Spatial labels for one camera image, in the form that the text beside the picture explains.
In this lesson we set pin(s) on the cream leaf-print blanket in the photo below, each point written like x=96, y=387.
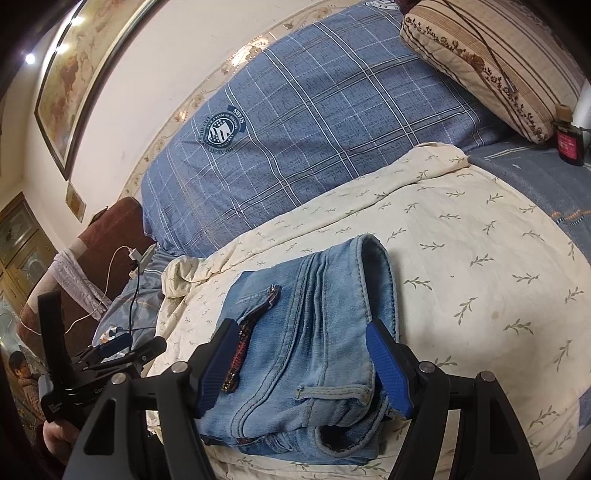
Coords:
x=461, y=258

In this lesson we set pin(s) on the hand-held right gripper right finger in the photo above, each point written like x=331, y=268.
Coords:
x=390, y=369

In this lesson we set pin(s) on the striped floral pillow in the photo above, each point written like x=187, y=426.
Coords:
x=508, y=55

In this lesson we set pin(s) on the dark bottle with pink label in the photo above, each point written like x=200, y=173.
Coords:
x=569, y=143

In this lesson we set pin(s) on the blue plaid pillow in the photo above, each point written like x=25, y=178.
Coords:
x=323, y=115

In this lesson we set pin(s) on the ceiling light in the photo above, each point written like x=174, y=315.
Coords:
x=30, y=58

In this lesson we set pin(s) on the grey hanging cloth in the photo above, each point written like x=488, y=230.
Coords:
x=78, y=277

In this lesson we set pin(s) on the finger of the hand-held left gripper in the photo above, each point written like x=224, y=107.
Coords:
x=115, y=344
x=147, y=348

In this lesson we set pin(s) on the framed wall painting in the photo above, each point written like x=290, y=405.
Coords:
x=74, y=78

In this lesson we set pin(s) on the brown headboard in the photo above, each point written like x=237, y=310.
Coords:
x=120, y=226

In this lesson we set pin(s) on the wooden cabinet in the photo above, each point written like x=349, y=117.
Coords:
x=23, y=240

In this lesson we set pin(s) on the person's left hand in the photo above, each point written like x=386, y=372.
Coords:
x=55, y=438

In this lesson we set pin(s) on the blue denim pants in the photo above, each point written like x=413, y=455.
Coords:
x=300, y=323

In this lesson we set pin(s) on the small wall picture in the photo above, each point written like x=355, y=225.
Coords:
x=75, y=201

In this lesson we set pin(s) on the white power strip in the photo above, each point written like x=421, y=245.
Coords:
x=148, y=256

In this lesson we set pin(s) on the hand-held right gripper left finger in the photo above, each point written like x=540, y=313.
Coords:
x=217, y=364

